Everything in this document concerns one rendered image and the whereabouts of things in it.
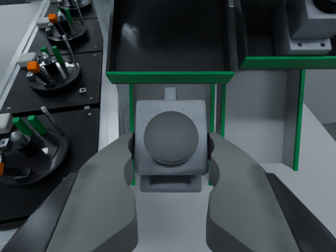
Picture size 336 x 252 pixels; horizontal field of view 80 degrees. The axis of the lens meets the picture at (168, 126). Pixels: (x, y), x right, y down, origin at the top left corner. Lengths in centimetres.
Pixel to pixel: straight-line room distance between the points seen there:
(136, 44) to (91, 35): 59
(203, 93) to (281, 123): 16
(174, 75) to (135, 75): 4
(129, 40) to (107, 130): 28
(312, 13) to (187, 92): 20
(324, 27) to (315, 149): 47
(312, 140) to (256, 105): 33
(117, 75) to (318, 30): 20
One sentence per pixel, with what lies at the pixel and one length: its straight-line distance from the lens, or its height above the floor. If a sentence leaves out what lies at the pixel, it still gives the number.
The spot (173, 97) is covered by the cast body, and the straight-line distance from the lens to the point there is 17.
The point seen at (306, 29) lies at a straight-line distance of 26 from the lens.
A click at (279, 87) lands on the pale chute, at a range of 42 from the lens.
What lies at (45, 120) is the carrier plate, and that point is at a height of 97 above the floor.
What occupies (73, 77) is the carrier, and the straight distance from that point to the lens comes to 62.
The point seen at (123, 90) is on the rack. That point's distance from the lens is 38.
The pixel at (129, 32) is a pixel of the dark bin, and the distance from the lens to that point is 27.
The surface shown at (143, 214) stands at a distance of 49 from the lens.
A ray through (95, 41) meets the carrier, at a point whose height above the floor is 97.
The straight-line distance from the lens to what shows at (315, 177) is 63.
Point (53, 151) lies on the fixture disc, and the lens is 47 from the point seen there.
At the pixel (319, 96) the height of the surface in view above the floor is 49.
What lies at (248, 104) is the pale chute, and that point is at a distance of 40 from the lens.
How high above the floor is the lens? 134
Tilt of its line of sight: 52 degrees down
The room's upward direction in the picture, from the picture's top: 1 degrees counter-clockwise
